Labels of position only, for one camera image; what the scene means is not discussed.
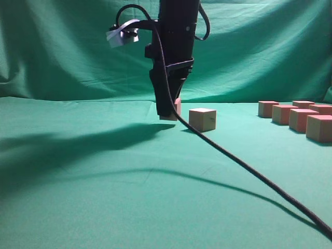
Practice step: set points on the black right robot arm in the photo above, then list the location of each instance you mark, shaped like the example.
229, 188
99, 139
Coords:
176, 24

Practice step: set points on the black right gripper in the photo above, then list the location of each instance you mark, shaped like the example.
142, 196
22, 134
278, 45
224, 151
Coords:
178, 61

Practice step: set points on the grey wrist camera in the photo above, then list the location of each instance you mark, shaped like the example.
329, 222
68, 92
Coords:
122, 35

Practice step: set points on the green cloth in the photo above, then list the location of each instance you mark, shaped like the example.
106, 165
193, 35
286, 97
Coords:
87, 163

